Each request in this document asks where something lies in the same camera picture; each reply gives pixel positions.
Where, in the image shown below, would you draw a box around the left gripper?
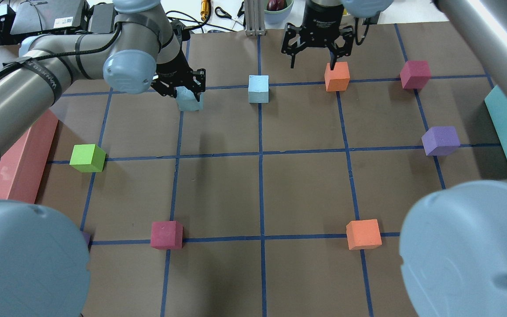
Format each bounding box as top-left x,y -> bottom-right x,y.
151,63 -> 206,98

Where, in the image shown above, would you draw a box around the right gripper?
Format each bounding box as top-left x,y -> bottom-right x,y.
280,0 -> 354,71

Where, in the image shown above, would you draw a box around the light blue block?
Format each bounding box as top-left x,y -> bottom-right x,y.
175,87 -> 204,112
248,75 -> 269,103

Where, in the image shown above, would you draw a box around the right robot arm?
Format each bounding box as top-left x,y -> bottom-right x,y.
400,0 -> 507,317

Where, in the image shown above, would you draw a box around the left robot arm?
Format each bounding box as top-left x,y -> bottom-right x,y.
0,0 -> 206,317

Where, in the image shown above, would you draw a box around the orange block far side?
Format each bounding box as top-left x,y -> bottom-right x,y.
324,62 -> 350,92

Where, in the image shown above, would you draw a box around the blue bowl with fruit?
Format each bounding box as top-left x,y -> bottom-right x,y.
264,0 -> 294,24

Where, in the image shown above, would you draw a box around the scissors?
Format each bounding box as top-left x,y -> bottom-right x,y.
215,4 -> 245,20

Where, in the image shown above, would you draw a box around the black power adapter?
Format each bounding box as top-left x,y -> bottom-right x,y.
87,3 -> 117,34

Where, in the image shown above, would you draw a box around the pink block right far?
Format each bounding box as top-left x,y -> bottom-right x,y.
400,60 -> 432,89

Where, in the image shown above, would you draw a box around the green block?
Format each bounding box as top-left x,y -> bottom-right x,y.
69,144 -> 107,173

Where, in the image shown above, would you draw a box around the purple block near teal tray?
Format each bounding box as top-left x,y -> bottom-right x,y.
421,126 -> 461,156

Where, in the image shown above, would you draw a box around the pink block near base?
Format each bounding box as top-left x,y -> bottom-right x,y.
150,221 -> 184,250

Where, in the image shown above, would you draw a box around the pink plastic tray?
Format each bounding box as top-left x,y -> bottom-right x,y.
0,110 -> 58,203

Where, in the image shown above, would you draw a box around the orange block near base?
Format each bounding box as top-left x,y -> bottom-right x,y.
346,219 -> 382,251

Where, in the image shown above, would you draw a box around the aluminium frame post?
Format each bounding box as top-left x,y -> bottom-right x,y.
244,0 -> 266,37

